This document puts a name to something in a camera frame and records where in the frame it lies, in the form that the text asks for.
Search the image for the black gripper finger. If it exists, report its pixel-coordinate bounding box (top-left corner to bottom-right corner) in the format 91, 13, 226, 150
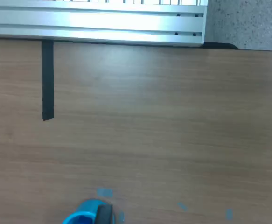
95, 204, 114, 224

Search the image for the aluminium robot base table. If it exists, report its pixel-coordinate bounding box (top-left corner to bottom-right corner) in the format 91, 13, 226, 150
0, 0, 208, 47

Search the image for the blue plastic cup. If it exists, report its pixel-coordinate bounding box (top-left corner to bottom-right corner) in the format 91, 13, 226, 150
62, 198, 116, 224

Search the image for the long tape strip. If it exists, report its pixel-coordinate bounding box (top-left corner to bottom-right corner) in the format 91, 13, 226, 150
42, 41, 55, 121

